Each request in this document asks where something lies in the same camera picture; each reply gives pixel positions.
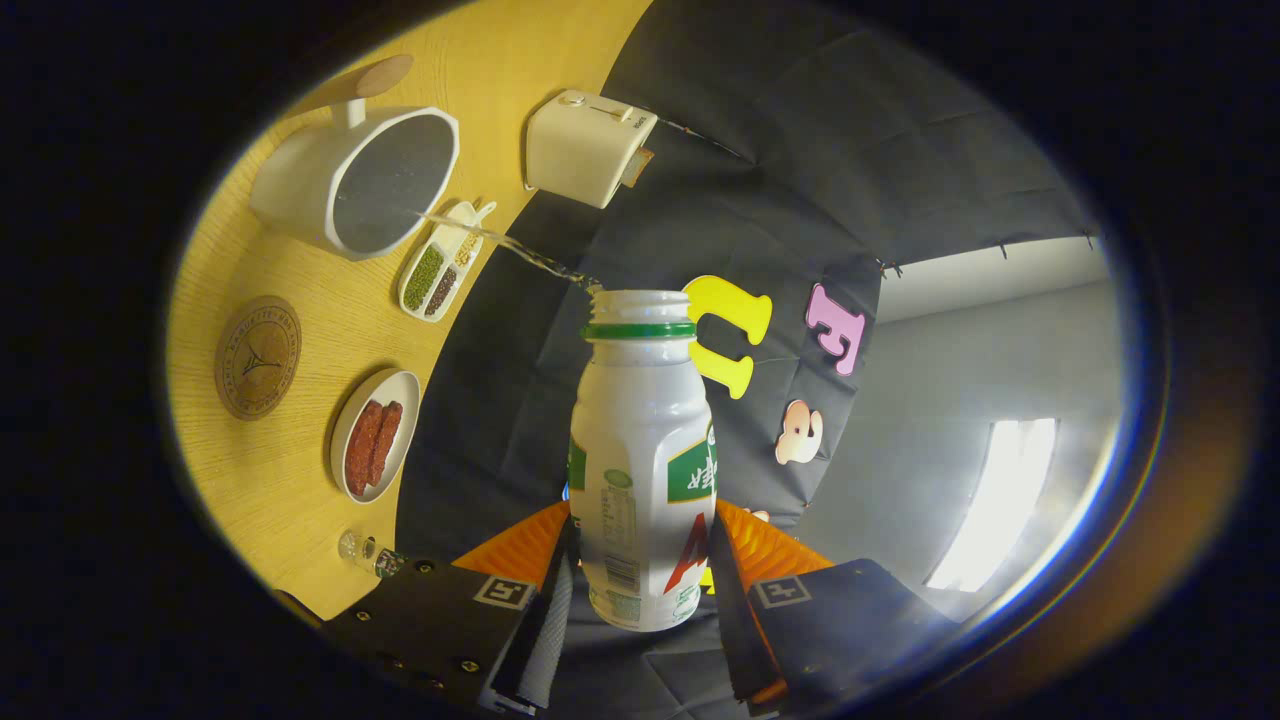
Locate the red dried meat piece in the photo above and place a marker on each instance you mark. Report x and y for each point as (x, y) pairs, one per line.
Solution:
(388, 435)
(360, 455)

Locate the white juice bottle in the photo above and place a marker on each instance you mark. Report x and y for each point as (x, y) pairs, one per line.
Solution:
(640, 440)

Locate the toast slice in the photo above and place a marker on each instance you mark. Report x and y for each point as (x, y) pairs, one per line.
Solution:
(638, 168)

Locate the clear juice stream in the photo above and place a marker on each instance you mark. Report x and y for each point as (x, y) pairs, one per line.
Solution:
(520, 250)

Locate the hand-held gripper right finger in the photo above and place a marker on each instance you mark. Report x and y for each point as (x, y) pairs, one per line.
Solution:
(730, 630)

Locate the white divided bean dish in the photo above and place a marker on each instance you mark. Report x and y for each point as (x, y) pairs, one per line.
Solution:
(425, 280)

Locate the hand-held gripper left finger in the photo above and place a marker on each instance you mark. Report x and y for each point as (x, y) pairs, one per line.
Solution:
(515, 640)

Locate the white round plate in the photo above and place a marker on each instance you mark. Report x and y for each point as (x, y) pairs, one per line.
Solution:
(405, 400)

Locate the wooden table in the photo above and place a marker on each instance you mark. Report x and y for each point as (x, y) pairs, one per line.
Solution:
(280, 470)

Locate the clear plastic water bottle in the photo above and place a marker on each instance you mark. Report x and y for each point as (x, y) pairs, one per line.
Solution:
(370, 553)

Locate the round wooden coaster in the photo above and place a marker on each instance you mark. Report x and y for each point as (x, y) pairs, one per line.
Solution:
(258, 357)

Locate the cream toaster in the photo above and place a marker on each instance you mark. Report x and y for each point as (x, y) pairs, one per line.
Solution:
(585, 145)

